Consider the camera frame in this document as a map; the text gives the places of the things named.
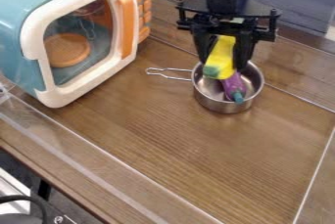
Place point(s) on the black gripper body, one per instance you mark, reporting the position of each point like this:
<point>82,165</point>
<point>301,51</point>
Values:
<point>241,18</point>

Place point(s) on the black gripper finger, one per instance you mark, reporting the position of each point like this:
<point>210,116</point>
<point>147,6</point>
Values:
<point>242,49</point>
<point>204,41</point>

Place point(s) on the yellow toy banana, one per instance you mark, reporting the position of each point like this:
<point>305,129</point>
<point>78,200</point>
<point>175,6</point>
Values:
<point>218,64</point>

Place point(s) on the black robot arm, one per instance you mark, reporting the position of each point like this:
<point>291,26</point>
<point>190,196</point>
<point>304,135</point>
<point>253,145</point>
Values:
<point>246,20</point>

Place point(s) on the purple toy eggplant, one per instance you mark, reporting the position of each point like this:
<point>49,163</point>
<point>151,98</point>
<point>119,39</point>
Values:
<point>234,88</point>

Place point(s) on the blue toy microwave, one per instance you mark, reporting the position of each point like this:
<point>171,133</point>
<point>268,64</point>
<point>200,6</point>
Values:
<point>114,25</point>

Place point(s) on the orange microwave turntable plate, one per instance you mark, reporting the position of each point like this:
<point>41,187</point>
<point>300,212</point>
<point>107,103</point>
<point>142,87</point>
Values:
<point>66,49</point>

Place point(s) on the clear acrylic barrier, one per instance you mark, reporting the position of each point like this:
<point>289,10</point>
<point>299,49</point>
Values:
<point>118,194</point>

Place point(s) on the silver pot with wire handle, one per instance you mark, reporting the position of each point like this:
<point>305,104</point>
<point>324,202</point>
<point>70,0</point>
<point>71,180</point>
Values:
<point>212,94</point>

